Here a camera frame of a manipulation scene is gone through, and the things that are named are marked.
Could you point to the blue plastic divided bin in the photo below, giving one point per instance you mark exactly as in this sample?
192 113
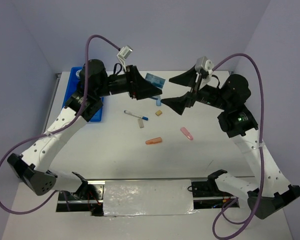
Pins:
73 98

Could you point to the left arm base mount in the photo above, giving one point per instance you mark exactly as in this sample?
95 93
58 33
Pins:
90 192

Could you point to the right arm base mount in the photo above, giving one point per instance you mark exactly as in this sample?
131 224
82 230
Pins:
207 188

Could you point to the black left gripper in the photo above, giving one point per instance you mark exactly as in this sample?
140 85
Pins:
139 88

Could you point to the grey eraser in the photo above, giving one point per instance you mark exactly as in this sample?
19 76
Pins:
140 123

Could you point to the blue jar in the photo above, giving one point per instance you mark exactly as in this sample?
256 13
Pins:
78 73
155 80

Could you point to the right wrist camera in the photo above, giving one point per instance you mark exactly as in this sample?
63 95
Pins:
204 65

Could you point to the light blue pen cap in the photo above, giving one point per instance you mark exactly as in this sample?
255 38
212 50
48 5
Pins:
158 102

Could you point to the white marker blue cap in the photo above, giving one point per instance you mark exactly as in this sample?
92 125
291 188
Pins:
136 115

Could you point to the tan eraser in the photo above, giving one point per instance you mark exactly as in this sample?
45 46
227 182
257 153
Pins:
158 113

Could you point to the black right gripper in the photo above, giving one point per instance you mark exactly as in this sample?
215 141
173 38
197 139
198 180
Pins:
187 79

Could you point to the silver foil tape sheet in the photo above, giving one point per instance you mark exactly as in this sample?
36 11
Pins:
147 198

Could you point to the orange pen cap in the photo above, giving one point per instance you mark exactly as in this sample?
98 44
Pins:
154 141

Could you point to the pink pen cap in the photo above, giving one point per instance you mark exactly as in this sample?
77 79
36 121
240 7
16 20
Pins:
187 133

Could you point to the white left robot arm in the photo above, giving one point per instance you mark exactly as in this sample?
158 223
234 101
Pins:
32 166

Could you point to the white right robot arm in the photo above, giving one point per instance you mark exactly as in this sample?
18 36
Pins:
242 128

